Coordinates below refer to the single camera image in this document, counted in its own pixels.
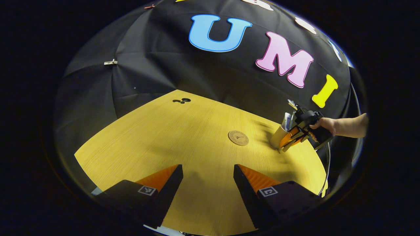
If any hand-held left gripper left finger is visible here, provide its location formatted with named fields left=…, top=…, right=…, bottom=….
left=95, top=164, right=183, bottom=229

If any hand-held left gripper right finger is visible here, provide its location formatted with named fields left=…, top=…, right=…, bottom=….
left=234, top=164, right=324, bottom=230

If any beige cup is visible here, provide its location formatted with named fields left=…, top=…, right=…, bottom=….
left=270, top=124, right=289, bottom=149

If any round brown coaster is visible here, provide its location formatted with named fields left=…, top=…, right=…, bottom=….
left=228, top=130, right=249, bottom=146

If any wooden desktop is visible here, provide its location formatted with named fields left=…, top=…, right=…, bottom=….
left=74, top=89, right=328, bottom=236

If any black backdrop cloth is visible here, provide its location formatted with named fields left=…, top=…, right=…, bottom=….
left=54, top=0, right=361, bottom=194

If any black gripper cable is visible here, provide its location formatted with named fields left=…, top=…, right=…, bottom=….
left=317, top=141, right=330, bottom=197

